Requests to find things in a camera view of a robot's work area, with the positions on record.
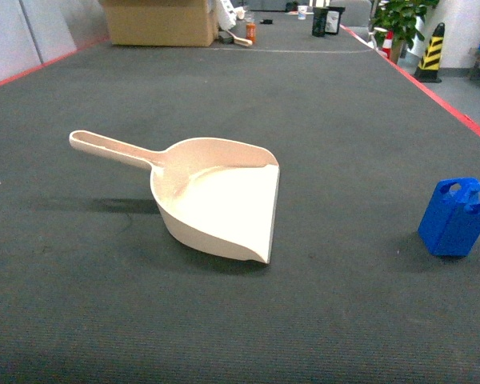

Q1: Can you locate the potted green plant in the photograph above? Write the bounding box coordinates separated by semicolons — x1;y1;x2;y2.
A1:
371;0;439;64

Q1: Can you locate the beige brush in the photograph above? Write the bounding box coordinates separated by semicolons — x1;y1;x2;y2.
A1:
218;30;253;47

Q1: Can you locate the orange bottle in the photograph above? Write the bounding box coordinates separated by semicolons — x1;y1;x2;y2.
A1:
246;22;256;44

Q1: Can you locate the beige plastic dustpan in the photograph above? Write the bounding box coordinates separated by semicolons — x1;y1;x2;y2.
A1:
69;130;280;264

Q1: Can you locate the white paper cup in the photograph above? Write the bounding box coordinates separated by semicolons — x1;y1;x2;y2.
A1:
298;6;308;20

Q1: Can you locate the yellow black striped bollard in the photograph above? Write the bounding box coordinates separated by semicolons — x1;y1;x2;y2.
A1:
414;22;446;83

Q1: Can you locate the blue plastic part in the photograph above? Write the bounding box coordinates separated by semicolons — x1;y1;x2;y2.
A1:
418;178;480;258

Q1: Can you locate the cardboard box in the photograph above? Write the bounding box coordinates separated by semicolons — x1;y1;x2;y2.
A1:
99;0;218;47

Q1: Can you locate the white plastic bag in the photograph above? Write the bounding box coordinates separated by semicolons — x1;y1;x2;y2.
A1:
215;0;237;31

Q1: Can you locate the black white carton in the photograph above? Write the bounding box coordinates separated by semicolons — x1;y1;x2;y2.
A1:
311;7;344;38

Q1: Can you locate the red white traffic cone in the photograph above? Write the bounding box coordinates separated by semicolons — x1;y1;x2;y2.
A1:
382;30;394;59

